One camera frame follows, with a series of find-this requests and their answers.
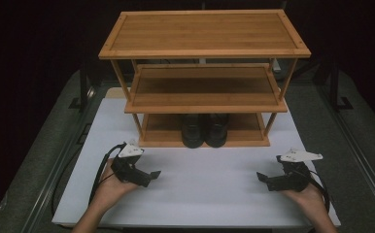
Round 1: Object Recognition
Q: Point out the metal floor rail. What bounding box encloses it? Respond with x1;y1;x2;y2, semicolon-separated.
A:
21;88;97;233
316;85;375;217

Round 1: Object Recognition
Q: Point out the black metal stand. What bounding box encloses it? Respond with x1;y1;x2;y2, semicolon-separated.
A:
68;61;91;113
328;61;355;113

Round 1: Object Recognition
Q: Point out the wooden three-tier shoe rack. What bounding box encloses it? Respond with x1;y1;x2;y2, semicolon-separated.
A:
98;9;312;149

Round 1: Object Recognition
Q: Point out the white table sheet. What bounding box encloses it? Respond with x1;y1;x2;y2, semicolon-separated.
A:
51;96;341;228

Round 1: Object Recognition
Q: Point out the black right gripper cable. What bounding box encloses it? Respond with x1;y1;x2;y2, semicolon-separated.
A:
304;169;331;214

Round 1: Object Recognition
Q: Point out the person's left hand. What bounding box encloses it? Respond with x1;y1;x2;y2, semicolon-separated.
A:
95;157;140;210

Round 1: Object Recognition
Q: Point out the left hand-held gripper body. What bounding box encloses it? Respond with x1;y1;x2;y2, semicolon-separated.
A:
111;139;153;188

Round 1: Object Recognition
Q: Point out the person's right hand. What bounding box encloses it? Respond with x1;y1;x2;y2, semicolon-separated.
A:
280;183;327;217

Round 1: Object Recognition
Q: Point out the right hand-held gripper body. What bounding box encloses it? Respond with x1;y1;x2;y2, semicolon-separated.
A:
265;148;324;193

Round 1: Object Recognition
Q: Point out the black leather shoe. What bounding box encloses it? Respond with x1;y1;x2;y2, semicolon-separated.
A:
180;113;206;150
204;113;230;149

